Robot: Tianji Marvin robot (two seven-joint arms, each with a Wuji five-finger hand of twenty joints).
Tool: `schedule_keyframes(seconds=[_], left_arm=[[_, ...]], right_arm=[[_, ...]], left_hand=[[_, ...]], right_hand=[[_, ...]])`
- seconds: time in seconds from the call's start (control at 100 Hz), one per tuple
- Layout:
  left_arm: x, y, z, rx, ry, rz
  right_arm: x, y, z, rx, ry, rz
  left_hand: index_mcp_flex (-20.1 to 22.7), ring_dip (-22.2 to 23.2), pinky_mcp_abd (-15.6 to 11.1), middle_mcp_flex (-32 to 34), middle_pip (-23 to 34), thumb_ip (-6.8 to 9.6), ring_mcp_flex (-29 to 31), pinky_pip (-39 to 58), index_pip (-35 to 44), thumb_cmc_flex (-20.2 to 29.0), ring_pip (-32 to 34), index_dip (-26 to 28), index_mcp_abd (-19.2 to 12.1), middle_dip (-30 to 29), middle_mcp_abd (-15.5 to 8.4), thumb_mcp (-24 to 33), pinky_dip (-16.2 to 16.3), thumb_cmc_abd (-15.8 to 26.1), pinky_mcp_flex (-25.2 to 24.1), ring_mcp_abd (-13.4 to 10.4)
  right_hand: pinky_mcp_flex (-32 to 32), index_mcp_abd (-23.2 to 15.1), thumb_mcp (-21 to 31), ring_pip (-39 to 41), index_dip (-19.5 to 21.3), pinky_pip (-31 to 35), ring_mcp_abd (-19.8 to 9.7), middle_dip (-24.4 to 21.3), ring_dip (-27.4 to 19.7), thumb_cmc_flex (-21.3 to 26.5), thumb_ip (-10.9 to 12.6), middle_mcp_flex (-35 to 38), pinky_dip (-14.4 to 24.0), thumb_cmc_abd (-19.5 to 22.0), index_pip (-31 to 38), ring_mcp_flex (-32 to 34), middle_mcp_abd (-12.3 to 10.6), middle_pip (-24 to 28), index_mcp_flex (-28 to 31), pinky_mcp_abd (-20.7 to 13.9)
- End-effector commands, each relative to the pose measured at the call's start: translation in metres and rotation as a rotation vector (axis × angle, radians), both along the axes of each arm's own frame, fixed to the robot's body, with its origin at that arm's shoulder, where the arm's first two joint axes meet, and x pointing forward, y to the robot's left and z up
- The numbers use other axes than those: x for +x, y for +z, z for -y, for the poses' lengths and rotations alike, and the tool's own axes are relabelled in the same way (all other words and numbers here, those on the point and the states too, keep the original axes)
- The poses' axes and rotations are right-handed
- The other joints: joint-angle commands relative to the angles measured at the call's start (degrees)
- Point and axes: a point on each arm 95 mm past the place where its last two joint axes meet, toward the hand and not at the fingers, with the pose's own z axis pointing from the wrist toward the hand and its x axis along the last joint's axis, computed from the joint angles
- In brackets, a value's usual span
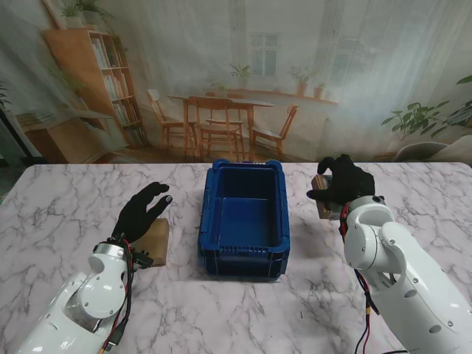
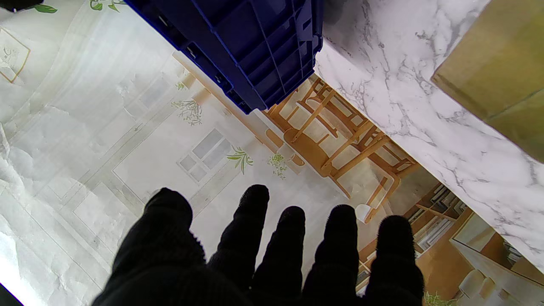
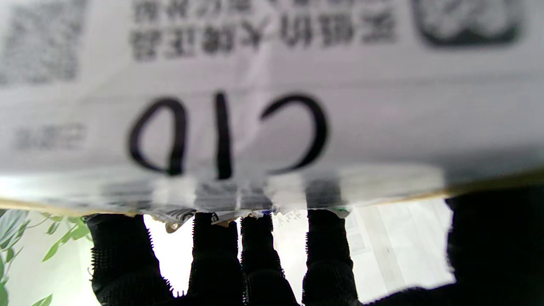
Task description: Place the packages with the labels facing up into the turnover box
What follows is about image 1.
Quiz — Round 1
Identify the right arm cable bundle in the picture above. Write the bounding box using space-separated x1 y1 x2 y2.
339 202 383 354

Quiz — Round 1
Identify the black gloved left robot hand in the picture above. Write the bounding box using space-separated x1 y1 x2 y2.
112 183 173 246

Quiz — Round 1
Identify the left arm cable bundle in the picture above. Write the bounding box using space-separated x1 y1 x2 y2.
101 239 137 351

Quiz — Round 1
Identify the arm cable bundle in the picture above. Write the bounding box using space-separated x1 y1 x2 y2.
101 239 137 351
339 202 383 354

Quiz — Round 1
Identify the blue plastic turnover box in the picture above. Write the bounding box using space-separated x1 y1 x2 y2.
198 159 292 283

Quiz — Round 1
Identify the cardboard package black-banded label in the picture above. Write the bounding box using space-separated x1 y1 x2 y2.
311 175 346 221

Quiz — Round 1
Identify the cardboard package blue-logo label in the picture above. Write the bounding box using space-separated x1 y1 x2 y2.
138 218 171 267

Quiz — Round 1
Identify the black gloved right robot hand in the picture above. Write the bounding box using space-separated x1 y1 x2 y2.
307 153 377 207

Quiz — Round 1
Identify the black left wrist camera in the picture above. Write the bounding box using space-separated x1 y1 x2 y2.
129 249 154 271

